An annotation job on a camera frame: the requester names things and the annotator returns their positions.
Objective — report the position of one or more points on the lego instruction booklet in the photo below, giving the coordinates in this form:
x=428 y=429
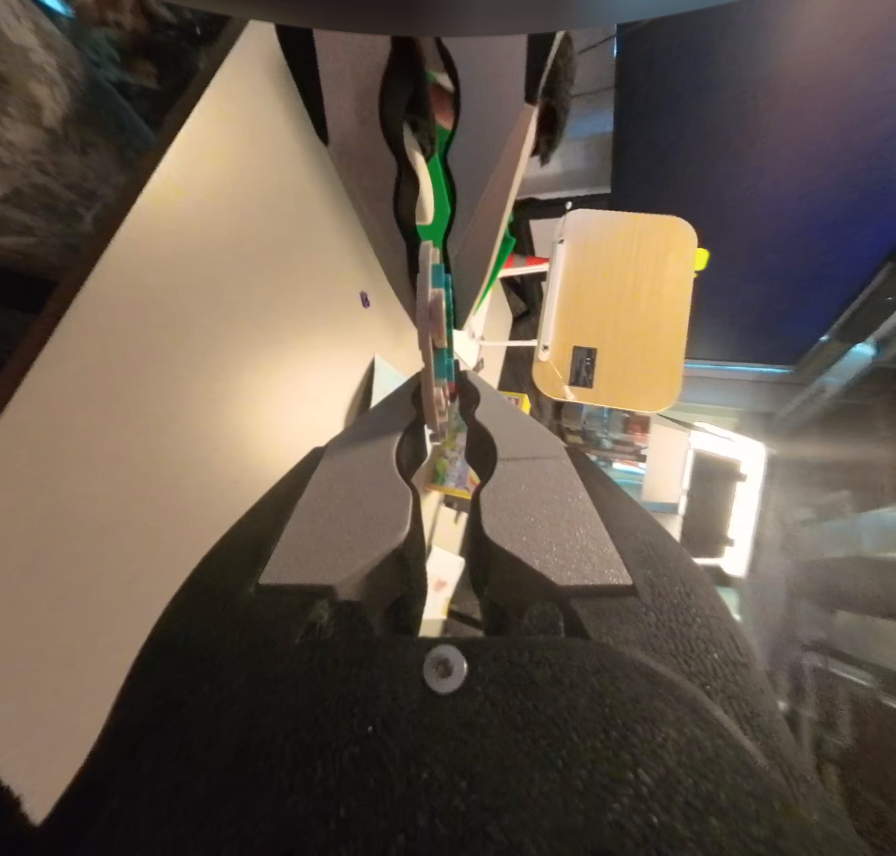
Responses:
x=392 y=387

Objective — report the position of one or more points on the wooden chair white frame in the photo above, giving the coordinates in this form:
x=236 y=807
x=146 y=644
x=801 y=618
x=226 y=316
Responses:
x=616 y=296

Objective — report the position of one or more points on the wooden framed picture box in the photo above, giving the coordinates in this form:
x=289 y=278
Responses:
x=451 y=471

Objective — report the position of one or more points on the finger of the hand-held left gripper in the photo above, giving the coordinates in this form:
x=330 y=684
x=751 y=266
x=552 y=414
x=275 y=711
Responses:
x=497 y=135
x=357 y=114

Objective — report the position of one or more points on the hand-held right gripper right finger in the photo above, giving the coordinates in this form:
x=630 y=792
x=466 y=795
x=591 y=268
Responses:
x=546 y=520

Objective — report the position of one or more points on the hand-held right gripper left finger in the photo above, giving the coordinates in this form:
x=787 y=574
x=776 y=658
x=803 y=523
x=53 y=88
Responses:
x=336 y=520

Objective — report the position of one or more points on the small yellow object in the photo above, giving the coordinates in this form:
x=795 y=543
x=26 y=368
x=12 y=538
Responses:
x=701 y=259

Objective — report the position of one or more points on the green plastic bin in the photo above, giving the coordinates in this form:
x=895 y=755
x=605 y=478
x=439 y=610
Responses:
x=437 y=198

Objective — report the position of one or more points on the round white lego plate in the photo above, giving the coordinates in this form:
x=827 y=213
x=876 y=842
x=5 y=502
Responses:
x=430 y=324

